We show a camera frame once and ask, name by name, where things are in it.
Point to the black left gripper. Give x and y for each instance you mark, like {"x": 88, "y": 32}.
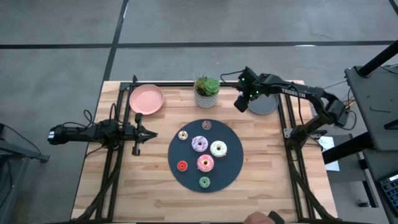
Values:
{"x": 136, "y": 133}

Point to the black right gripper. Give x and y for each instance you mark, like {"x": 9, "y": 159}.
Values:
{"x": 252, "y": 85}

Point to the small cream donut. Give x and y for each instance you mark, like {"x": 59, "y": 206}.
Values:
{"x": 180, "y": 135}

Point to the large purple-iced donut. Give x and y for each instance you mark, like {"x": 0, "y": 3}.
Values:
{"x": 195, "y": 146}

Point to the small brown sprinkled donut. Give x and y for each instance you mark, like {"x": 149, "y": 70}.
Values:
{"x": 203, "y": 124}

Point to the large pink-iced donut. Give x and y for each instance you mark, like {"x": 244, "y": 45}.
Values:
{"x": 200, "y": 168}

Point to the large white-iced donut blue drizzle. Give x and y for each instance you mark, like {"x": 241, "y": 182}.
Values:
{"x": 214, "y": 152}

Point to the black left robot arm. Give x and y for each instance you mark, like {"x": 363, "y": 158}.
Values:
{"x": 81, "y": 133}

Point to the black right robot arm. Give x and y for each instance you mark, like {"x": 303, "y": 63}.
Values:
{"x": 298, "y": 91}

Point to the grey plate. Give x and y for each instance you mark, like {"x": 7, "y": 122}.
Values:
{"x": 267, "y": 105}

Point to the pink plate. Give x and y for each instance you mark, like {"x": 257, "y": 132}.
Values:
{"x": 146, "y": 99}

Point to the small red sprinkled donut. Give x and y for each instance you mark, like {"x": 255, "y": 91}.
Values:
{"x": 178, "y": 165}

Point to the succulent in triangle-patterned pot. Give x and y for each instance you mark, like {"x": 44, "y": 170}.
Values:
{"x": 206, "y": 101}

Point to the small green sprinkled donut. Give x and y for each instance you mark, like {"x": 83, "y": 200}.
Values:
{"x": 201, "y": 182}

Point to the round dark woven placemat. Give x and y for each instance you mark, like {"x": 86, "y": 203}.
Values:
{"x": 227, "y": 174}

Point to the white paper sheet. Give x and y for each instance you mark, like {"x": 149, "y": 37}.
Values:
{"x": 328, "y": 143}

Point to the black metal stand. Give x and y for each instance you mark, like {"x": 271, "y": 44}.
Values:
{"x": 44, "y": 158}

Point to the black diagonal beam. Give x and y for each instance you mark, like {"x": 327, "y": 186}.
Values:
{"x": 345, "y": 149}

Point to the grey desk top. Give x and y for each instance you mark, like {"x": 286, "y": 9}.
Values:
{"x": 373, "y": 102}

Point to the person's hand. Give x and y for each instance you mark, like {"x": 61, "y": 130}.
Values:
{"x": 258, "y": 218}

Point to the black keyboard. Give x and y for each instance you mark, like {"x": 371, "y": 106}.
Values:
{"x": 390, "y": 193}

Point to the black aluminium rig frame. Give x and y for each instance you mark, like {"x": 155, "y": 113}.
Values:
{"x": 174, "y": 84}

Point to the black post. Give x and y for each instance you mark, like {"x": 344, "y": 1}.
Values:
{"x": 379, "y": 59}

